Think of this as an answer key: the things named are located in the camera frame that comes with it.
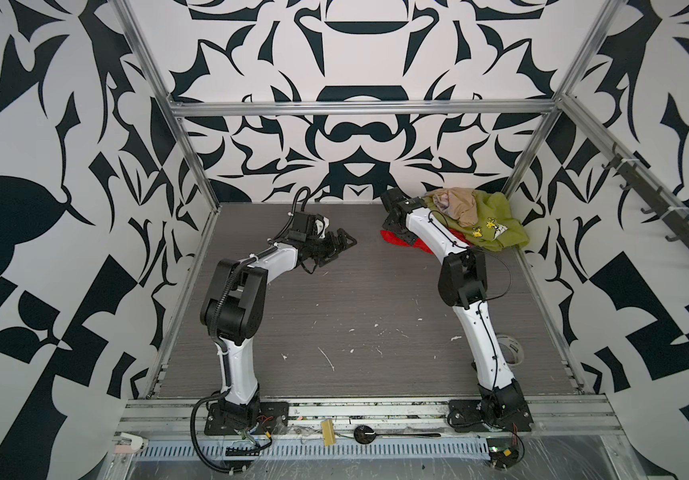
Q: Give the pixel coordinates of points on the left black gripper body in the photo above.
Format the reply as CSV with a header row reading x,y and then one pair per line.
x,y
323,247

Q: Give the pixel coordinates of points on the beige cloth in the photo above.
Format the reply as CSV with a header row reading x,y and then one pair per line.
x,y
457,203

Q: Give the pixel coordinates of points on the white plug left corner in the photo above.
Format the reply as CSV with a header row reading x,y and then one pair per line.
x,y
130,444

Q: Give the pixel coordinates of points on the green printed t-shirt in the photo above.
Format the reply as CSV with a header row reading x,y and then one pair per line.
x,y
496,228

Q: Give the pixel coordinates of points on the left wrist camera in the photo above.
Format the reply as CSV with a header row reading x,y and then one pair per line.
x,y
321,224

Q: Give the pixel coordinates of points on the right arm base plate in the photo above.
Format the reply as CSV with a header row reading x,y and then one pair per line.
x,y
487,416

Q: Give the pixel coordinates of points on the white tape roll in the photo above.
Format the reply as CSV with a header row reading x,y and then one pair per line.
x,y
511,349

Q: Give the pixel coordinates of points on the yellow connector block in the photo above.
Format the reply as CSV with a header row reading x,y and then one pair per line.
x,y
328,432

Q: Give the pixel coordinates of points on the white slotted cable duct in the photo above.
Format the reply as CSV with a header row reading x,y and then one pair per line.
x,y
345,449

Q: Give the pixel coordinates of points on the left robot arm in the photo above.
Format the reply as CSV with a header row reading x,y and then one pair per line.
x,y
234,306

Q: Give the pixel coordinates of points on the small black electronics box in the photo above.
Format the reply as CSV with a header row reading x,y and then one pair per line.
x,y
505,453

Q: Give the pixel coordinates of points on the aluminium frame rear bar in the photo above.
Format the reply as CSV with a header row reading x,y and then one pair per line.
x,y
537,106

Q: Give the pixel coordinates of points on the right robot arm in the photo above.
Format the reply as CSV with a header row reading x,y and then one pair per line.
x,y
462,285

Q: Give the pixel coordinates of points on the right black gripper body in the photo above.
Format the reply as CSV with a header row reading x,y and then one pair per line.
x,y
389,226

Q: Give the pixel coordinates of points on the black round knob tool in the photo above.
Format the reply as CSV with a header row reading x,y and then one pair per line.
x,y
364,434

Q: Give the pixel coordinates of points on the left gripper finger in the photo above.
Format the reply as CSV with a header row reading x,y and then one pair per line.
x,y
330,253
343,238

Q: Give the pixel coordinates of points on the black wall hook rack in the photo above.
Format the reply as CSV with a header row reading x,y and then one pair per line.
x,y
660,203

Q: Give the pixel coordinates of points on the aluminium front rail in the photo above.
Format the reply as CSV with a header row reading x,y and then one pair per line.
x,y
549,414

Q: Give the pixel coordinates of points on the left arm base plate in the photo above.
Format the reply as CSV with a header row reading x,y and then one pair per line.
x,y
225,418

